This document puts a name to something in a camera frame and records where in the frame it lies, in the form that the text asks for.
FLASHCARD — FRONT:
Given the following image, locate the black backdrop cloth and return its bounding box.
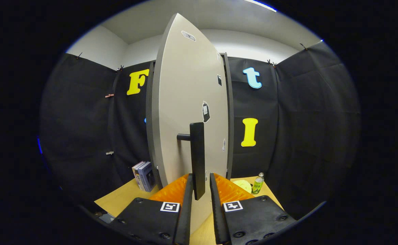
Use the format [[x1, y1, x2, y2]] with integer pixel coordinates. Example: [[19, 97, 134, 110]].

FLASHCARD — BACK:
[[39, 40, 361, 219]]

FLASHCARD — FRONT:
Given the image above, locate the beige shoe cabinet door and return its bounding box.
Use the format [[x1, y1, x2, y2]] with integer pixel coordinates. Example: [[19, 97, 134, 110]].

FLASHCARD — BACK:
[[150, 13, 229, 235]]

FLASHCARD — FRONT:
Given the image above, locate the blue book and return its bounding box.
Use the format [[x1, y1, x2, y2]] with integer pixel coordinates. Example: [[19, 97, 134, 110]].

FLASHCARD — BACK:
[[138, 162, 156, 192]]

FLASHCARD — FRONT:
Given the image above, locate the yellow soft item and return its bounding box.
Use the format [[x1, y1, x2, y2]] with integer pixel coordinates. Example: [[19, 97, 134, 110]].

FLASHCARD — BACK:
[[232, 179, 253, 194]]

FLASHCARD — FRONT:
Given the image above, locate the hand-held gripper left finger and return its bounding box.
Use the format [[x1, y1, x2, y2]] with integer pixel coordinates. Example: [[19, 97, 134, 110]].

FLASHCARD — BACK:
[[109, 173, 194, 245]]

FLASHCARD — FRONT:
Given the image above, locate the grey shoe cabinet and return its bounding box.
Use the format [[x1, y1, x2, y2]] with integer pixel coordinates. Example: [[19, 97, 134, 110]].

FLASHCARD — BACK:
[[146, 52, 234, 188]]

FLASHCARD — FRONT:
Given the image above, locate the white book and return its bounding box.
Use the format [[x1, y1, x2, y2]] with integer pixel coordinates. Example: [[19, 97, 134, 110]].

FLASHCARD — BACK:
[[132, 161, 146, 191]]

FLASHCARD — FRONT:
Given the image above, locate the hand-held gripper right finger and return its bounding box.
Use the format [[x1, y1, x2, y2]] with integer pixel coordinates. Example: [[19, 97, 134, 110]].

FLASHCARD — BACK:
[[209, 173, 297, 245]]

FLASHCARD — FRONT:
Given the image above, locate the green drink bottle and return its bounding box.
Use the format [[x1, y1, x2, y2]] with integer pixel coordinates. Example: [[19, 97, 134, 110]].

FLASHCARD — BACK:
[[251, 172, 265, 195]]

